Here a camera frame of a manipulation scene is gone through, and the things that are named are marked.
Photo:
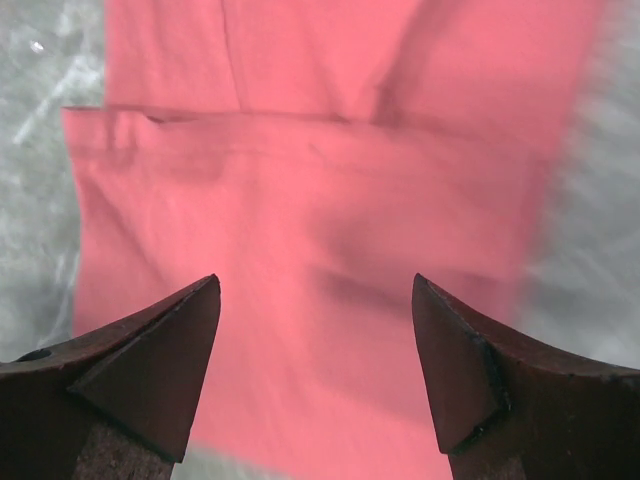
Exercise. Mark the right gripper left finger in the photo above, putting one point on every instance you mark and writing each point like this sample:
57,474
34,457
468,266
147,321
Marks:
116,403

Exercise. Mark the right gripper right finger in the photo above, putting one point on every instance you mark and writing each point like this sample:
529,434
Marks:
507,406

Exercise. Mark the salmon pink t shirt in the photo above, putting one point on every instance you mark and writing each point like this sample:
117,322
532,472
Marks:
316,156

